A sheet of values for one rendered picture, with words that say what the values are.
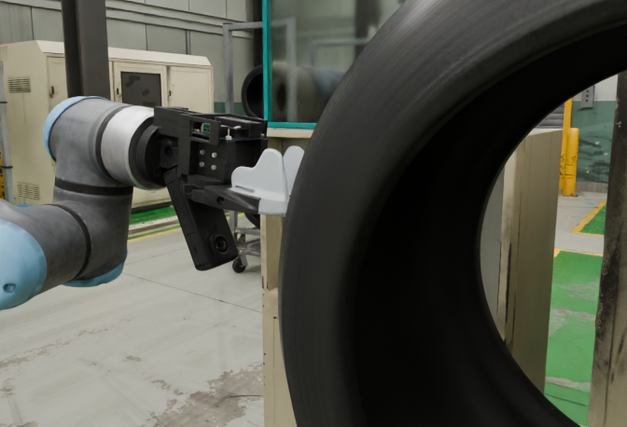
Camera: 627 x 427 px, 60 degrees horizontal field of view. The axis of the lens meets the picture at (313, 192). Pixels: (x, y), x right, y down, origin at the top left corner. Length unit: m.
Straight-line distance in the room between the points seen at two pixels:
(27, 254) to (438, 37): 0.41
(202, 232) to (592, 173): 8.98
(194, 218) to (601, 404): 0.50
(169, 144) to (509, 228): 0.60
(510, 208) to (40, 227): 0.70
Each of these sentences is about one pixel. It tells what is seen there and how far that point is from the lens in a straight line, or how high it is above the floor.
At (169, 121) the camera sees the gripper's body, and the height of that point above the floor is 1.30.
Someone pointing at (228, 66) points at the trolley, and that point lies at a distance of 4.19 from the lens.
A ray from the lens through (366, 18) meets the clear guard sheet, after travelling 1.09.
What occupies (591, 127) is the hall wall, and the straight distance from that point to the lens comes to 9.37.
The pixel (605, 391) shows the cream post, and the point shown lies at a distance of 0.73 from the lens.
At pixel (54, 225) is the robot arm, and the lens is 0.61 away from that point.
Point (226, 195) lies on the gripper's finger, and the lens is 0.50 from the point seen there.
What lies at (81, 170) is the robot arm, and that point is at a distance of 0.67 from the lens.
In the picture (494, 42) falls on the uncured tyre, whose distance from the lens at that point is 0.29.
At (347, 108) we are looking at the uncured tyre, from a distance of 0.33.
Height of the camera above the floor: 1.32
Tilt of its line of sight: 9 degrees down
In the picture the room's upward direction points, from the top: straight up
